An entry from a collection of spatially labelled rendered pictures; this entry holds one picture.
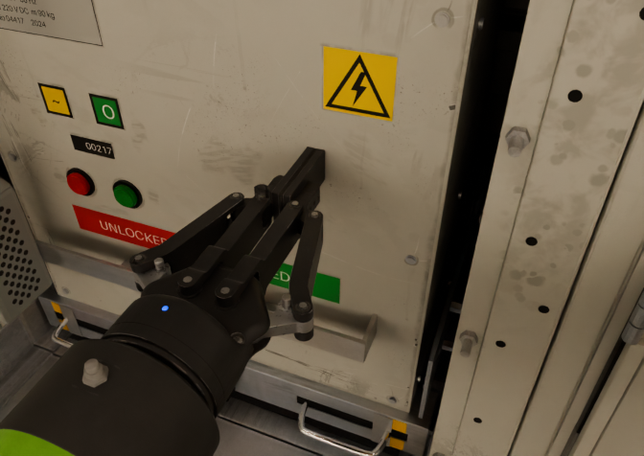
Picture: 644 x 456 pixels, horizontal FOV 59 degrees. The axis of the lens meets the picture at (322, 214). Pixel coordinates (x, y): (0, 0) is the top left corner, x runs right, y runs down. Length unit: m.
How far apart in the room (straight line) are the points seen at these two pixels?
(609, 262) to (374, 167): 0.18
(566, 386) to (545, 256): 0.14
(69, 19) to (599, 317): 0.48
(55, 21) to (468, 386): 0.48
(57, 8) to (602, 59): 0.42
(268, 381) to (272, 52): 0.41
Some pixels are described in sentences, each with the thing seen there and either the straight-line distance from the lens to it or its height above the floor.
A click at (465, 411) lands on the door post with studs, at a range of 0.58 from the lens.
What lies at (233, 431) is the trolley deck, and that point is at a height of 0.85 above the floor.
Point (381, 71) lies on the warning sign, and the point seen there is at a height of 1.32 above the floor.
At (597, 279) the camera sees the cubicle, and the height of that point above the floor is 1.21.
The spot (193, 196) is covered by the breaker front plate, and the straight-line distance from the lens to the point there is 0.57.
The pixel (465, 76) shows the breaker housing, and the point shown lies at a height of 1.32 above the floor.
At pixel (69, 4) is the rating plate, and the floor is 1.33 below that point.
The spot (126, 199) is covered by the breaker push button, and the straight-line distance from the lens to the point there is 0.62.
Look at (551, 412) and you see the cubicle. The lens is 0.55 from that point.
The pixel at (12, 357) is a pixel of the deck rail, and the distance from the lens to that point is 0.89.
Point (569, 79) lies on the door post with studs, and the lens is 0.36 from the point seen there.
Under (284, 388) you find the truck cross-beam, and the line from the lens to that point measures 0.71.
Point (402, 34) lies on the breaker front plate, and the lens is 0.41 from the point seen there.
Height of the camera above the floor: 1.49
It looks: 38 degrees down
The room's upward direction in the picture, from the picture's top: straight up
